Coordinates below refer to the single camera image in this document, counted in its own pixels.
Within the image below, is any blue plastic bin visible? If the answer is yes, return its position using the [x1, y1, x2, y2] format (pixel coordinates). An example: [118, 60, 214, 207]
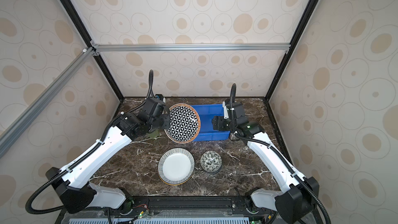
[192, 104, 231, 142]

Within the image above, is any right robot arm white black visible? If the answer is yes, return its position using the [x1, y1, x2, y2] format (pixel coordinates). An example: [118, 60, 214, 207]
[212, 84, 331, 224]

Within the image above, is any horizontal aluminium frame bar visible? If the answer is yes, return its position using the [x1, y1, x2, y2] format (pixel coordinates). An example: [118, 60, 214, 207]
[94, 43, 290, 52]

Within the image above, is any flower pattern orange rim plate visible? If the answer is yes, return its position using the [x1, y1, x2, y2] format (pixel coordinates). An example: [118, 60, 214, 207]
[165, 103, 201, 144]

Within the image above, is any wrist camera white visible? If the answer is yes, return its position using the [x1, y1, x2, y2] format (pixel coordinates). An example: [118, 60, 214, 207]
[155, 94, 166, 102]
[222, 102, 229, 119]

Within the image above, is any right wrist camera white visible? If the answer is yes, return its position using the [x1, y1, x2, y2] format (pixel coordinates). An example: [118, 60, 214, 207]
[222, 102, 229, 119]

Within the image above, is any green transparent cup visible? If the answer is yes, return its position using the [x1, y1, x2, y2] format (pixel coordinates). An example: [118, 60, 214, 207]
[147, 130, 161, 139]

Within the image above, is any green floral ceramic bowl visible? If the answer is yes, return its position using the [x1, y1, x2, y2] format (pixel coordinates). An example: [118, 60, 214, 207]
[200, 151, 222, 174]

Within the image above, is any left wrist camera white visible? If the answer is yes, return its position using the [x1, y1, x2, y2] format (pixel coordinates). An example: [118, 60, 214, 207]
[155, 94, 166, 102]

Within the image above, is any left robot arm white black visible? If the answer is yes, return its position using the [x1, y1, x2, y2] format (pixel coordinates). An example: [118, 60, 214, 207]
[25, 71, 170, 215]

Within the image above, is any left diagonal aluminium frame bar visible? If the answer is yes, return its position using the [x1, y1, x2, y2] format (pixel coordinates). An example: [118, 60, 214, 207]
[1, 47, 94, 157]

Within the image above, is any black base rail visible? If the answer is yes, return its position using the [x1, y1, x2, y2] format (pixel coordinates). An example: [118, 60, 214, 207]
[56, 196, 284, 224]

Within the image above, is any striped rim white plate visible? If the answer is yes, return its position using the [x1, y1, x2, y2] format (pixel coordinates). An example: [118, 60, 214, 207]
[158, 148, 195, 186]

